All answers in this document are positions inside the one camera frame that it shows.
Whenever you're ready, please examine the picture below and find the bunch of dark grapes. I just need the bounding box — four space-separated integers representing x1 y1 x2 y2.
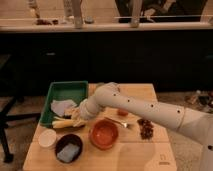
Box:
137 119 154 139

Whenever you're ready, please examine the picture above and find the metal fork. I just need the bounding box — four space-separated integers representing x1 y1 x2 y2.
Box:
105 117 133 129

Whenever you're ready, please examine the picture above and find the black office chair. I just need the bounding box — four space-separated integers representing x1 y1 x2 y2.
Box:
0 54 41 163

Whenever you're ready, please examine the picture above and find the blue sponge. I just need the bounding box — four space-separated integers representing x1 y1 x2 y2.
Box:
57 144 80 163

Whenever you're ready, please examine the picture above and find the dark brown bowl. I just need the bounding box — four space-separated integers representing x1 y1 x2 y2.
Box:
55 134 83 163

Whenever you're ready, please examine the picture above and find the tan wooden block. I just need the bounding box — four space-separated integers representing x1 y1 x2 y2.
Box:
64 109 74 117

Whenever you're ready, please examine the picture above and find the green plastic tray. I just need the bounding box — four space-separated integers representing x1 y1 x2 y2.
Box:
40 81 88 128

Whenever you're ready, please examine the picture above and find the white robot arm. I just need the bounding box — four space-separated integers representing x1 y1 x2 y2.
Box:
74 82 213 171

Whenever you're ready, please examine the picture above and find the white paper cup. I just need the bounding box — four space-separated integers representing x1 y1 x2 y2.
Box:
38 129 57 148

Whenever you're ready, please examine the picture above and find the orange round fruit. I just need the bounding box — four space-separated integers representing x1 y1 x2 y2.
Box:
117 109 128 117

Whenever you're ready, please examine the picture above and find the white folded cloth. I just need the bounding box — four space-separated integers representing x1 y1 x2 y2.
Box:
50 99 77 117

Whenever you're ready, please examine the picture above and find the orange bowl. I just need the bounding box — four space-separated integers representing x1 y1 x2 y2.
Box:
89 119 119 150

